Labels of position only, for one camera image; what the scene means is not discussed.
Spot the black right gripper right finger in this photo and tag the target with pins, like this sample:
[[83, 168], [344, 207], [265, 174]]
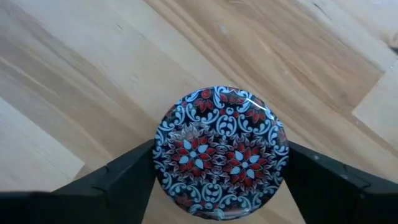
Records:
[[335, 196]]

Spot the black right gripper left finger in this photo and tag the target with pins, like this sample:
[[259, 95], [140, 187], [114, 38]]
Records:
[[118, 193]]

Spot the round blue red patterned holder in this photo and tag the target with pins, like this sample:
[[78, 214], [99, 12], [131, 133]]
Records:
[[220, 152]]

